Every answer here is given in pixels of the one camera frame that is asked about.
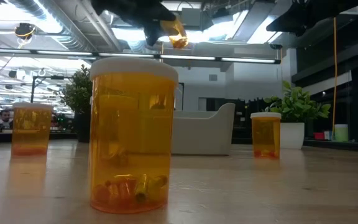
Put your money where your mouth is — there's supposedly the black metal stand frame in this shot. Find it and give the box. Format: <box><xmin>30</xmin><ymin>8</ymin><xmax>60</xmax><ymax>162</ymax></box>
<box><xmin>30</xmin><ymin>75</ymin><xmax>74</xmax><ymax>105</ymax></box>

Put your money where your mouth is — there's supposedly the bushy plant dark pot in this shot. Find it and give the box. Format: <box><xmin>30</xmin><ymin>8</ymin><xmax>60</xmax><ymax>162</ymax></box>
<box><xmin>60</xmin><ymin>64</ymin><xmax>93</xmax><ymax>143</ymax></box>

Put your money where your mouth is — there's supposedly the black ceiling cable reel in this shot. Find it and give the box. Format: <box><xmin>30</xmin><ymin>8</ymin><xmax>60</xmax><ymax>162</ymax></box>
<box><xmin>14</xmin><ymin>22</ymin><xmax>37</xmax><ymax>40</ymax></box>

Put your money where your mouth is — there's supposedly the black overhead light bar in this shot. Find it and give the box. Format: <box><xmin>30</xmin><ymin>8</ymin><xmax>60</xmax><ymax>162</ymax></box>
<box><xmin>0</xmin><ymin>47</ymin><xmax>282</xmax><ymax>65</ymax></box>

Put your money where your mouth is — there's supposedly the orange pill bottle white cap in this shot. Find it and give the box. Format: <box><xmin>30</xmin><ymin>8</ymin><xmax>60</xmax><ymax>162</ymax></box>
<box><xmin>250</xmin><ymin>111</ymin><xmax>282</xmax><ymax>159</ymax></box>
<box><xmin>88</xmin><ymin>57</ymin><xmax>179</xmax><ymax>215</ymax></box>
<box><xmin>11</xmin><ymin>102</ymin><xmax>54</xmax><ymax>157</ymax></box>
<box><xmin>160</xmin><ymin>17</ymin><xmax>189</xmax><ymax>49</ymax></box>

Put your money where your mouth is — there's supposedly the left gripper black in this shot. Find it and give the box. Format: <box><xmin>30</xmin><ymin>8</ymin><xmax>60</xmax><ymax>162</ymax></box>
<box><xmin>90</xmin><ymin>0</ymin><xmax>177</xmax><ymax>47</ymax></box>

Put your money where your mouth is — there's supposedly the green cylindrical container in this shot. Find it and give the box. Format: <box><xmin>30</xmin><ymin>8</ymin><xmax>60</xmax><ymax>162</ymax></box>
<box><xmin>334</xmin><ymin>124</ymin><xmax>349</xmax><ymax>142</ymax></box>

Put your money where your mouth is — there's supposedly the person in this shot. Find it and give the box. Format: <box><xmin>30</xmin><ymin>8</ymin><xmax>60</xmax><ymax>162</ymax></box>
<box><xmin>0</xmin><ymin>109</ymin><xmax>14</xmax><ymax>129</ymax></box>

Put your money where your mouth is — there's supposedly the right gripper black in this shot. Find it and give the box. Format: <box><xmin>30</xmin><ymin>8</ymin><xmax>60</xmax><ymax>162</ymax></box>
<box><xmin>265</xmin><ymin>0</ymin><xmax>358</xmax><ymax>37</ymax></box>

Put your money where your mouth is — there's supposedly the white plastic basket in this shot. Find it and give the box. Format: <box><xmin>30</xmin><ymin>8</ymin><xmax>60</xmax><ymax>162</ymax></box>
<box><xmin>171</xmin><ymin>102</ymin><xmax>236</xmax><ymax>156</ymax></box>

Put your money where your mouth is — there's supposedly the leafy plant white pot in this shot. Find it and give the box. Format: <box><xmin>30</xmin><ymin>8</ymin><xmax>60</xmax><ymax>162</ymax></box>
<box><xmin>263</xmin><ymin>80</ymin><xmax>331</xmax><ymax>150</ymax></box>

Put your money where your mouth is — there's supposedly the yellow hanging power cable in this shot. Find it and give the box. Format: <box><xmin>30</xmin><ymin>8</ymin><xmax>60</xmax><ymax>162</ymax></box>
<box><xmin>332</xmin><ymin>17</ymin><xmax>338</xmax><ymax>141</ymax></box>

